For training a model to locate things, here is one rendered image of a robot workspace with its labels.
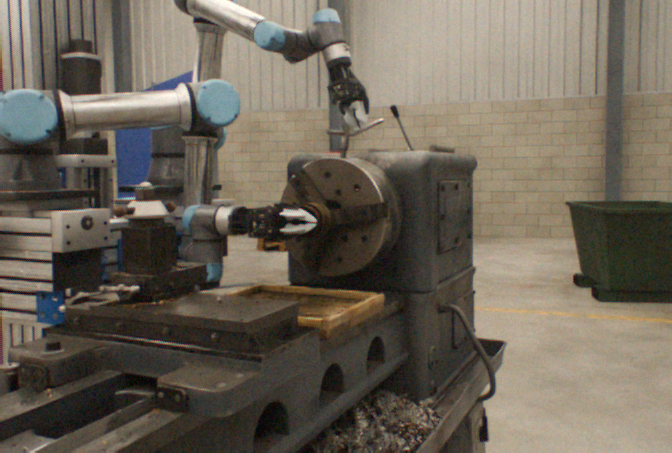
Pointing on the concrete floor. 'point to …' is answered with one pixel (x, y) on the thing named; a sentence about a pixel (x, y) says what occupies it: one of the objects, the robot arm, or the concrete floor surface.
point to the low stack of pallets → (270, 244)
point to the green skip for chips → (624, 249)
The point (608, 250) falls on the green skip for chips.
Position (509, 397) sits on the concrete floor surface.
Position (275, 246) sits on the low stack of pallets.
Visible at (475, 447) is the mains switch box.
